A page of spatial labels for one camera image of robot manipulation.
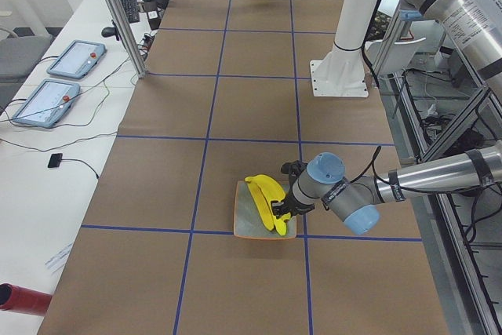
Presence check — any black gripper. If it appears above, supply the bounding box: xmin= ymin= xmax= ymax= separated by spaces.
xmin=271 ymin=191 xmax=315 ymax=220

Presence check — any yellow banana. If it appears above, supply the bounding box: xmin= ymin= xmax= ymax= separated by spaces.
xmin=245 ymin=177 xmax=275 ymax=231
xmin=272 ymin=213 xmax=290 ymax=237
xmin=245 ymin=174 xmax=286 ymax=203

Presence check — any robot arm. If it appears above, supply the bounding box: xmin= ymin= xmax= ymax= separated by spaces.
xmin=270 ymin=0 xmax=501 ymax=235

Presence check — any grey square plate orange rim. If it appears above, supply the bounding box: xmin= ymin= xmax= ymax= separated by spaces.
xmin=233 ymin=180 xmax=297 ymax=241

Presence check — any small black box device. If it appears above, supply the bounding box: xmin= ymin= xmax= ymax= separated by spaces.
xmin=47 ymin=153 xmax=63 ymax=169

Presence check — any blue teach pendant tablet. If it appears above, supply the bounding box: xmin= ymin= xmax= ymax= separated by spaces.
xmin=46 ymin=40 xmax=107 ymax=79

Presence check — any black keyboard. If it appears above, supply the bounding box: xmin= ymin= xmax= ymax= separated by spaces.
xmin=119 ymin=0 xmax=140 ymax=24

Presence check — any red cylinder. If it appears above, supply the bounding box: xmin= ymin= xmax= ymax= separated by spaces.
xmin=1 ymin=283 xmax=53 ymax=316

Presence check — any aluminium frame post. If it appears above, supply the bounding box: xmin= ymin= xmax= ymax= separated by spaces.
xmin=104 ymin=0 xmax=146 ymax=78

